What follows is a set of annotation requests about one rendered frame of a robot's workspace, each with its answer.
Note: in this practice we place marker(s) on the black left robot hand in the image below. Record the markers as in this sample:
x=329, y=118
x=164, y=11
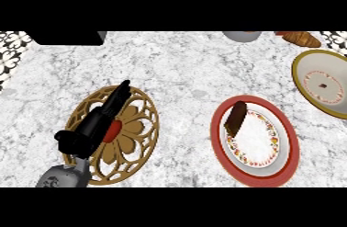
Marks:
x=87, y=131

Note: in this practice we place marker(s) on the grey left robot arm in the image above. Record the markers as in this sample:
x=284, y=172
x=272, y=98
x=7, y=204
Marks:
x=62, y=177

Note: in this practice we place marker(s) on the red rimmed floral plate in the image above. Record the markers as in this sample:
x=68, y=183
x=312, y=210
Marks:
x=260, y=151

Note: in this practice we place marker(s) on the grey round bowl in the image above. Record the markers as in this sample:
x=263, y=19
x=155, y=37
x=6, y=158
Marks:
x=242, y=36

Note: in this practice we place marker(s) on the gold rimmed white bowl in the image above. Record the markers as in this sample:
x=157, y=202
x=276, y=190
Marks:
x=325, y=80

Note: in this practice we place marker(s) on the golden brown croissant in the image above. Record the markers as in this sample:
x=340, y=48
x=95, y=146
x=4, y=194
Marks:
x=300, y=38

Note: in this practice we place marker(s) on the small red round object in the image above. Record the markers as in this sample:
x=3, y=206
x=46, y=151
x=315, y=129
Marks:
x=114, y=131

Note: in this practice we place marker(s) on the brown wooden openwork trivet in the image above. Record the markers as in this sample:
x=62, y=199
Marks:
x=134, y=135

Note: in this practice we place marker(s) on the black box appliance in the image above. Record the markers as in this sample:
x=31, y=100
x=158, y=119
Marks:
x=65, y=37

